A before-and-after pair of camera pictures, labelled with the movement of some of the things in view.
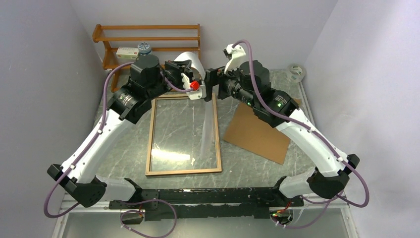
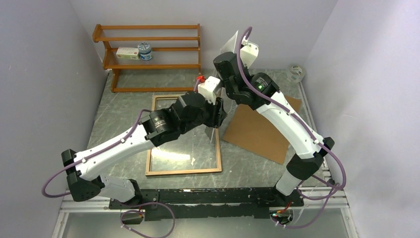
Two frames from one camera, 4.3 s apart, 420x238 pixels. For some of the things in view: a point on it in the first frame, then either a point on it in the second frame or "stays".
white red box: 127,53 stays
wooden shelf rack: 121,43 stays
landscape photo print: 207,127 -> 213,132
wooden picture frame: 149,173 stays
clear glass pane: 184,136 stays
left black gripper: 180,67 -> 218,113
